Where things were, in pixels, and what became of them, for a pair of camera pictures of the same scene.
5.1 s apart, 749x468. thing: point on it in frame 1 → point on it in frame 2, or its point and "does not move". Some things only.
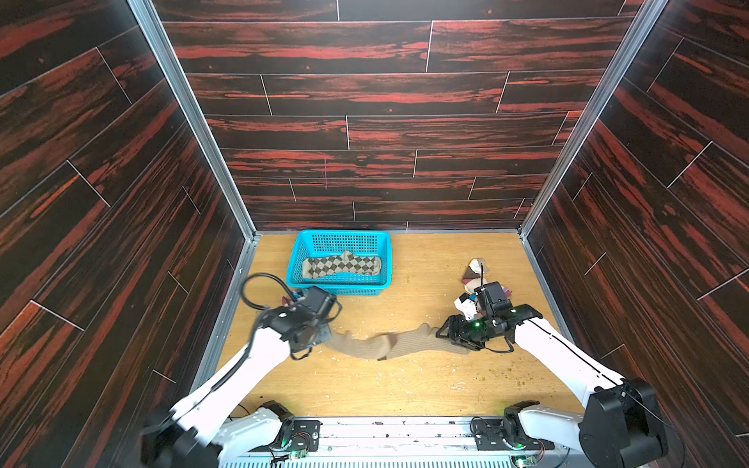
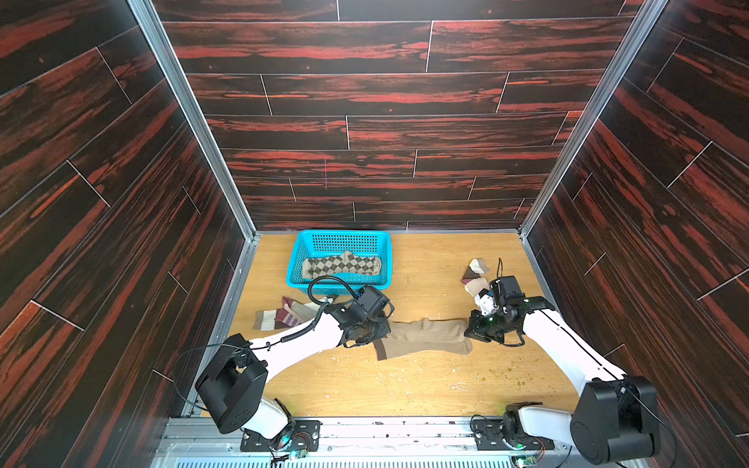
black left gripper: [326, 331] → [384, 329]
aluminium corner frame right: [638, 30] does not move
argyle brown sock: [345, 262] does not move
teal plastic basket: [349, 262] does not move
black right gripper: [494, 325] → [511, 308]
